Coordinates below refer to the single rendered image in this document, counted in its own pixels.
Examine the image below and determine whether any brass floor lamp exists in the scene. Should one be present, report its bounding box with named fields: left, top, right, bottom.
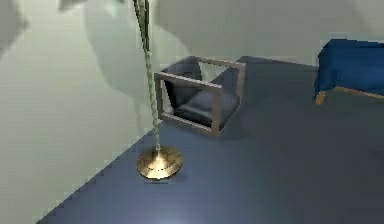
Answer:
left=132, top=0, right=184, bottom=181

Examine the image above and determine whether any blue sofa with wooden legs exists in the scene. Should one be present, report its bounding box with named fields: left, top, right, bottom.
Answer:
left=313, top=38, right=384, bottom=106

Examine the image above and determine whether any dark armchair with wooden frame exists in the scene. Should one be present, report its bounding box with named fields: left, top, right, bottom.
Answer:
left=153, top=55, right=247, bottom=138

